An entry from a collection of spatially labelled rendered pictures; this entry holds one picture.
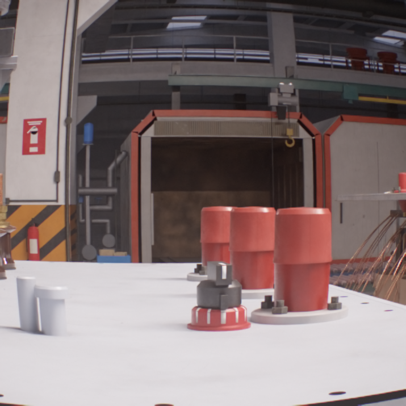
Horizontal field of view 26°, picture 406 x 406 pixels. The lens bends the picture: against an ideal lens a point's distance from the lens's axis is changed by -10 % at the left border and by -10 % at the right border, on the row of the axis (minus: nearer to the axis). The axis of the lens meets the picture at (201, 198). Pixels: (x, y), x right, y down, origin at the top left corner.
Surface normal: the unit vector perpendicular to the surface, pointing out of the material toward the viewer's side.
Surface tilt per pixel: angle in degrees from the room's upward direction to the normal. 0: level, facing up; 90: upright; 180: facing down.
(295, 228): 89
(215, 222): 89
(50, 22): 90
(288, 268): 91
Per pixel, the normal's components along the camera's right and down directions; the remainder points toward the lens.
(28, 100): 0.13, 0.00
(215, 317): -0.18, -0.04
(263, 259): 0.46, 0.00
